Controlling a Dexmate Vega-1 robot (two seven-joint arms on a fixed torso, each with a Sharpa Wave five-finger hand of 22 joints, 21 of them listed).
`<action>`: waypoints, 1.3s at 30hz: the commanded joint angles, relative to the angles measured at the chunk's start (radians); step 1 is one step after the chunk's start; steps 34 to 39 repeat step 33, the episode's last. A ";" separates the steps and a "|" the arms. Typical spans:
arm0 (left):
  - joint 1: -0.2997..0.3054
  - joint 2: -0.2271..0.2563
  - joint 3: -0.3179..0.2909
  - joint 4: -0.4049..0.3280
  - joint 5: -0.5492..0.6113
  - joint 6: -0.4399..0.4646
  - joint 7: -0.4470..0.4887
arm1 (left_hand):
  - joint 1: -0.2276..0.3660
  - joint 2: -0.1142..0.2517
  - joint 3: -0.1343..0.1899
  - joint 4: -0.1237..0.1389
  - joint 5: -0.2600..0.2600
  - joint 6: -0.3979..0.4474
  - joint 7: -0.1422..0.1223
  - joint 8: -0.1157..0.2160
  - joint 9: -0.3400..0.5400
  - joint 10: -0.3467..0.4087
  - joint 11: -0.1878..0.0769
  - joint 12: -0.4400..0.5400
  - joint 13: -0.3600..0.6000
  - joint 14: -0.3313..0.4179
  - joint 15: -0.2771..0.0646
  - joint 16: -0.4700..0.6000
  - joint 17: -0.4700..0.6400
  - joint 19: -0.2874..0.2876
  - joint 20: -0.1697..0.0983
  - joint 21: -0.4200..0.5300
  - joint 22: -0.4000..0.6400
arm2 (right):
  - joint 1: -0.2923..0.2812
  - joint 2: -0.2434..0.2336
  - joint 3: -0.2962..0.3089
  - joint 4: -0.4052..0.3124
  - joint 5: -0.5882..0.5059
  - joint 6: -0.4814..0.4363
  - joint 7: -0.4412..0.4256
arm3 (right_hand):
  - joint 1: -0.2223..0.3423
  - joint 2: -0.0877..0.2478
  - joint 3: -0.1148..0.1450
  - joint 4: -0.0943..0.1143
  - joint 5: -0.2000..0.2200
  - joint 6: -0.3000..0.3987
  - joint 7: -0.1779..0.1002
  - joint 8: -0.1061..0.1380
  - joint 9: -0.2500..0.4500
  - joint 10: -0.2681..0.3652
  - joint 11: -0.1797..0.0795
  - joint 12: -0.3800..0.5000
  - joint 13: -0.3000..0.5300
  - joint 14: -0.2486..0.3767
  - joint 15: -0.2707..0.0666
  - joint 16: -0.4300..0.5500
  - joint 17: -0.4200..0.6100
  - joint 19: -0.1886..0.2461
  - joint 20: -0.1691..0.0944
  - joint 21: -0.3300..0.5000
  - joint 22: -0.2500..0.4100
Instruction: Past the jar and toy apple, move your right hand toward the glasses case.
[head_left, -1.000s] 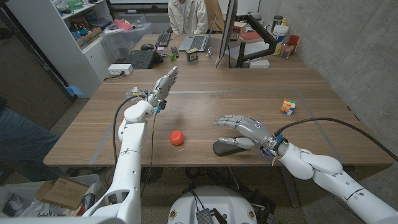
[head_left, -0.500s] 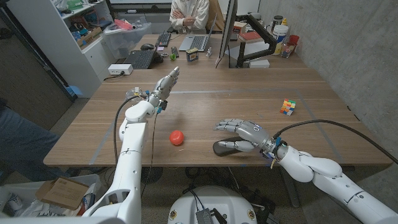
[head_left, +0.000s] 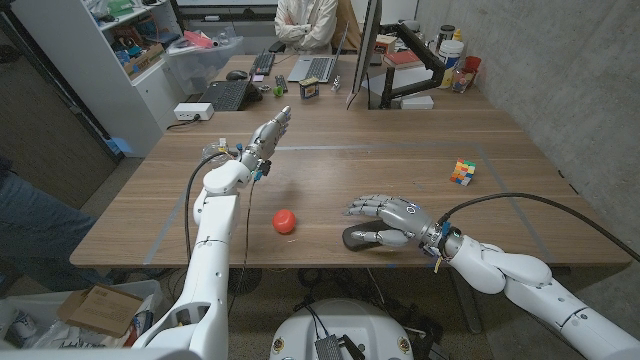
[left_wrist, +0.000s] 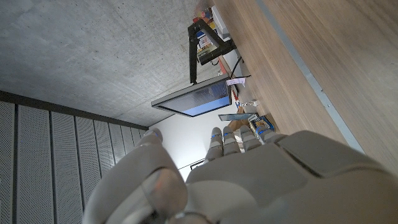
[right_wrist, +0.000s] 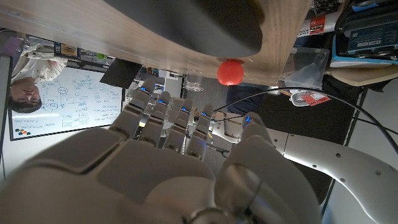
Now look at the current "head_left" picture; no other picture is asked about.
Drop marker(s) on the clear plastic storage bin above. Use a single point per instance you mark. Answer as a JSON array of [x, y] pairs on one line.
[[202, 62]]

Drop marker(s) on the cardboard box with parts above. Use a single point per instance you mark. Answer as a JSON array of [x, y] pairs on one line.
[[142, 57]]

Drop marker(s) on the seated person in white jacket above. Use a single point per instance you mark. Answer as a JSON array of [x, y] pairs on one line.
[[306, 22]]

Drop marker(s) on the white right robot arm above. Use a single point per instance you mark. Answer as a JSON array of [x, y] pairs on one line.
[[530, 285]]

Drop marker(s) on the white plastic bin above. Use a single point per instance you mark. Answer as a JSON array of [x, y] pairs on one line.
[[30, 305]]

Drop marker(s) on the pink flat package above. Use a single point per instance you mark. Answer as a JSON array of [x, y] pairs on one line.
[[197, 39]]

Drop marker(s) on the small blue yellow box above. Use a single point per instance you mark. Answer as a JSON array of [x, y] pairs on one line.
[[309, 87]]

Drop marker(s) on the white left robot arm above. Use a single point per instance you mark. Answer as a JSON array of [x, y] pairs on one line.
[[210, 270]]

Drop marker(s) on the black keyboard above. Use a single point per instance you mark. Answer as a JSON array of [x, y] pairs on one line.
[[263, 63]]

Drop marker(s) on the black laptop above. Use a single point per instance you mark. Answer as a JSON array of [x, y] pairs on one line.
[[227, 95]]

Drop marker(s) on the purple sticky note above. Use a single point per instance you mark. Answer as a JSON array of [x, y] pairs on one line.
[[257, 78]]

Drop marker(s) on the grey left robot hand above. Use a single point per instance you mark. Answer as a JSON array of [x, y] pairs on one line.
[[265, 142]]

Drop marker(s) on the silver laptop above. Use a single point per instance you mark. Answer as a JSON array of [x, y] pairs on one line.
[[315, 66]]

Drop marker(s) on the black computer mouse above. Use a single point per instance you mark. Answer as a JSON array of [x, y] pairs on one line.
[[236, 75]]

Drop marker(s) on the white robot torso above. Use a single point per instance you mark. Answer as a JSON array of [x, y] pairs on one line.
[[340, 322]]

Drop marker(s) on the person in blue jeans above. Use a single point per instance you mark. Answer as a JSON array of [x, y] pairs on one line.
[[35, 225]]

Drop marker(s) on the black remote control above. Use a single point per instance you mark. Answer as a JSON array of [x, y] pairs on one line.
[[281, 82]]

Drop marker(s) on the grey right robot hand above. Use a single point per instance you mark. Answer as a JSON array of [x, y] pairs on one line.
[[405, 220]]

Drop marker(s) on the grey finned module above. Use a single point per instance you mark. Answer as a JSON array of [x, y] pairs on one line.
[[327, 348]]

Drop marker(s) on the brown cardboard box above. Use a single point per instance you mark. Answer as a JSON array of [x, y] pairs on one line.
[[102, 310]]

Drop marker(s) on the white shelf cabinet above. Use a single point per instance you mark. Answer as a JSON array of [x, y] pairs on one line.
[[100, 75]]

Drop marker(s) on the small green object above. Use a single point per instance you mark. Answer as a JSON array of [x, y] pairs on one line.
[[278, 90]]

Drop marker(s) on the flat computer monitor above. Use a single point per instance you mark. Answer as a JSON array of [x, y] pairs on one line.
[[367, 45]]

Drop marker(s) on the black round fan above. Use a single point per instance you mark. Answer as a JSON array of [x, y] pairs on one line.
[[247, 280]]

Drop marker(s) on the small clear figure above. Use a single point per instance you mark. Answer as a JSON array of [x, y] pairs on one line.
[[336, 83]]

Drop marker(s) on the flat white box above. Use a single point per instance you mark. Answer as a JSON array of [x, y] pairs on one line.
[[417, 102]]

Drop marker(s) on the red cup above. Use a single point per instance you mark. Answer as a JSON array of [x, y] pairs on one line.
[[472, 64]]

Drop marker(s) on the printed cardboard box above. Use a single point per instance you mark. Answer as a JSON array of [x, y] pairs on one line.
[[385, 44]]

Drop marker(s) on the black glasses case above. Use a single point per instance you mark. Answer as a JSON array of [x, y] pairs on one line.
[[367, 225]]

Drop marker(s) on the dark lidded jar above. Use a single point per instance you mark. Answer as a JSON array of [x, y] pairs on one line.
[[445, 34]]

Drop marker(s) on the red toy apple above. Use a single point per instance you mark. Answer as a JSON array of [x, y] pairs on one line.
[[284, 221]]

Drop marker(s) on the glass jar with items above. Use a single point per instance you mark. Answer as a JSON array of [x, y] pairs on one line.
[[462, 80]]

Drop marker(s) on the colourful puzzle cube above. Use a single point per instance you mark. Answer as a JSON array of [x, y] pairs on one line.
[[463, 172]]

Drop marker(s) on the white plastic tub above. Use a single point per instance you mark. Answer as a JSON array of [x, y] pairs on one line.
[[451, 52]]

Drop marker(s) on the white power box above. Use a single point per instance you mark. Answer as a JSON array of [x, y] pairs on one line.
[[193, 111]]

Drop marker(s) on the yellow bottle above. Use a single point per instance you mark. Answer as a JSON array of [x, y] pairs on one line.
[[457, 35]]

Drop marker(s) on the red book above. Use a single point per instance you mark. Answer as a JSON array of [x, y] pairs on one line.
[[402, 58]]

